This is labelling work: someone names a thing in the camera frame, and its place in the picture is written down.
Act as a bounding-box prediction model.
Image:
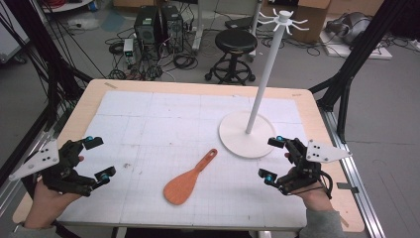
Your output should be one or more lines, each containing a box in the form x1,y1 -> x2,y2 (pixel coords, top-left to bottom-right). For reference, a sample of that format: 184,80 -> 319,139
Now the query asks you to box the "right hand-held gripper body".
278,138 -> 353,196

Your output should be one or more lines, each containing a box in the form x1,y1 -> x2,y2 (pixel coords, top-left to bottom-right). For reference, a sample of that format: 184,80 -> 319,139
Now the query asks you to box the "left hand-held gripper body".
8,138 -> 100,198

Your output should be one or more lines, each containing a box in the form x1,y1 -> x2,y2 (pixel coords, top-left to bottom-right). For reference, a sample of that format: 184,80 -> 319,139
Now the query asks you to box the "white hook stand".
218,8 -> 310,160

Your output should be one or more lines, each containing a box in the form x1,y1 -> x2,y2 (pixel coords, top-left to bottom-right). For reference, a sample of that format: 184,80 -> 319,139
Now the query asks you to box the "wooden rice spatula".
162,148 -> 219,206

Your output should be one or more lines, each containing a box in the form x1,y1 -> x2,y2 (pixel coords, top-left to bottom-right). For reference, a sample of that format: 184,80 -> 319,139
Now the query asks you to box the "person's right hand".
284,152 -> 335,212

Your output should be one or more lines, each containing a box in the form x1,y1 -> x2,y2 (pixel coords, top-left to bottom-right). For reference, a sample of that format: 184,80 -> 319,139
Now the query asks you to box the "person's left hand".
23,155 -> 85,230

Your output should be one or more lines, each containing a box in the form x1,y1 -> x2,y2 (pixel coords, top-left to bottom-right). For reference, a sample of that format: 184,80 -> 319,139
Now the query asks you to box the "white grid mat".
56,90 -> 313,229

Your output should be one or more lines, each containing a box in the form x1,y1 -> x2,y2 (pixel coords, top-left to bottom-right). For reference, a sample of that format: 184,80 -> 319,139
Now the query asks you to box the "small silver power supply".
123,38 -> 137,65

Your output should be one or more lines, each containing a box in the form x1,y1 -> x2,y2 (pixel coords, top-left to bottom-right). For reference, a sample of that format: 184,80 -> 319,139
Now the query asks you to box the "black round stool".
204,28 -> 259,86

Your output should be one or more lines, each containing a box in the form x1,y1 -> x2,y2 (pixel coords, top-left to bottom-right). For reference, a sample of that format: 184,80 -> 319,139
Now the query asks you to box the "brown cardboard box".
290,0 -> 332,45

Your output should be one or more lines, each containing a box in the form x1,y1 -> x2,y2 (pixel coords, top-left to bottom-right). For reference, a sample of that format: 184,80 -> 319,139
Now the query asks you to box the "black computer tower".
159,4 -> 184,55
134,5 -> 160,46

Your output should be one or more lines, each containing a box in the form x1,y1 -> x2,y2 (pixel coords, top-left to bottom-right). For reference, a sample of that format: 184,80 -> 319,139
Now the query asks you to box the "white flat board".
319,30 -> 393,60

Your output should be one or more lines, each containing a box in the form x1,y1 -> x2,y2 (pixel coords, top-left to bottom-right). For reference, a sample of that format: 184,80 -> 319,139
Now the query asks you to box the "grey bag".
325,12 -> 373,46

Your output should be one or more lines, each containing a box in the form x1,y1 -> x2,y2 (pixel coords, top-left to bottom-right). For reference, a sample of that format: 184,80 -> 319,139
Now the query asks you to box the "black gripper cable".
317,171 -> 334,200

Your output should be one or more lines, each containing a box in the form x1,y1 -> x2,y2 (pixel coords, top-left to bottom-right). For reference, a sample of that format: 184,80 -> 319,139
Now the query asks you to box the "aluminium rail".
318,108 -> 386,238
0,128 -> 57,217

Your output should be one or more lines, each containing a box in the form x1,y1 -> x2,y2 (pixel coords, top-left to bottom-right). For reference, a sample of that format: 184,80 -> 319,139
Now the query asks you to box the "black frame with cables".
3,0 -> 94,133

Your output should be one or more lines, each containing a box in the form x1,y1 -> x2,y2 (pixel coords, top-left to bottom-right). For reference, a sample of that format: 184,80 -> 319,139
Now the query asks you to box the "tangle of black floor cables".
104,28 -> 200,81

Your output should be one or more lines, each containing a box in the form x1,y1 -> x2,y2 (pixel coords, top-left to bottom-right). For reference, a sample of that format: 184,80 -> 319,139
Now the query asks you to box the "black frame strut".
308,0 -> 410,144

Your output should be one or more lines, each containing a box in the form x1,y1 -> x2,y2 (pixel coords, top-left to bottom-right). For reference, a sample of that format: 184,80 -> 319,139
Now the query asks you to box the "white metal stand post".
248,0 -> 264,62
192,0 -> 205,53

